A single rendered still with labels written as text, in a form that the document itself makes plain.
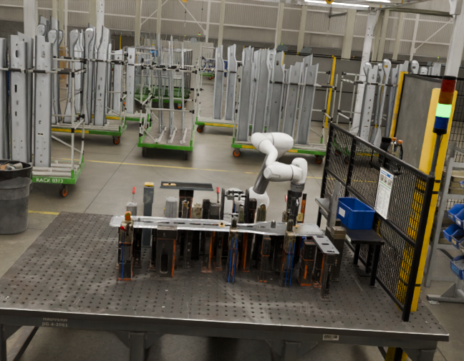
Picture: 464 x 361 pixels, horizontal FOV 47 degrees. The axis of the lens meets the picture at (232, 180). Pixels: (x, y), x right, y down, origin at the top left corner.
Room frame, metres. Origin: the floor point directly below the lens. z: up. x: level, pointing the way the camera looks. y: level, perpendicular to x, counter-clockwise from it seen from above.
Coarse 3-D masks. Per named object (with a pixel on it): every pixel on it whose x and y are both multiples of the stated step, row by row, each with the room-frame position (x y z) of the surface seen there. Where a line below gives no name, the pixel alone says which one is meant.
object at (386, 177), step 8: (384, 168) 3.32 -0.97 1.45; (384, 176) 3.30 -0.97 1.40; (392, 176) 3.18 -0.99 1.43; (384, 184) 3.29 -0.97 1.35; (392, 184) 3.16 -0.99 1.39; (384, 192) 3.27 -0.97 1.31; (376, 200) 3.37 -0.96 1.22; (384, 200) 3.25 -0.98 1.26; (384, 208) 3.23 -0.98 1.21; (384, 216) 3.21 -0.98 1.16
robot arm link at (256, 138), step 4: (252, 136) 3.83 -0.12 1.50; (256, 136) 3.78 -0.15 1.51; (260, 136) 3.76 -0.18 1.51; (264, 136) 3.77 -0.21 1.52; (268, 136) 3.78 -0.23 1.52; (272, 136) 3.80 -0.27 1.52; (252, 140) 3.80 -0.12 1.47; (256, 140) 3.74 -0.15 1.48; (260, 140) 3.72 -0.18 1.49; (272, 140) 3.78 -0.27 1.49; (252, 144) 3.81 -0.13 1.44; (256, 144) 3.73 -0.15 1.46; (272, 144) 3.78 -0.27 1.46; (256, 148) 3.75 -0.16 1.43
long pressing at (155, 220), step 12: (120, 216) 3.24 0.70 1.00; (132, 216) 3.25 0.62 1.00; (144, 216) 3.27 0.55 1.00; (156, 228) 3.10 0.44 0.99; (180, 228) 3.12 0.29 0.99; (192, 228) 3.14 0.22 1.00; (204, 228) 3.15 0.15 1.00; (216, 228) 3.17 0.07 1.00; (228, 228) 3.19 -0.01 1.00; (240, 228) 3.20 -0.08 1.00; (252, 228) 3.22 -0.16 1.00; (264, 228) 3.24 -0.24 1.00; (276, 228) 3.27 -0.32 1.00; (300, 228) 3.31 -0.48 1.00; (312, 228) 3.33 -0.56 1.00
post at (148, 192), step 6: (144, 186) 3.50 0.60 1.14; (150, 186) 3.52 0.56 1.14; (144, 192) 3.48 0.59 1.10; (150, 192) 3.49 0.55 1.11; (144, 198) 3.48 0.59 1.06; (150, 198) 3.49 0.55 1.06; (144, 204) 3.49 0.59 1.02; (150, 204) 3.49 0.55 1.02; (144, 210) 3.49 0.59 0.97; (150, 210) 3.49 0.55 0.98; (150, 222) 3.50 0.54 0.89; (144, 228) 3.49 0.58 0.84; (150, 228) 3.50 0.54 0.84; (144, 234) 3.49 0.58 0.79; (150, 234) 3.50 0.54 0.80; (144, 240) 3.49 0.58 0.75; (150, 240) 3.54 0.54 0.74; (144, 246) 3.48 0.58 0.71; (150, 246) 3.49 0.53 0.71
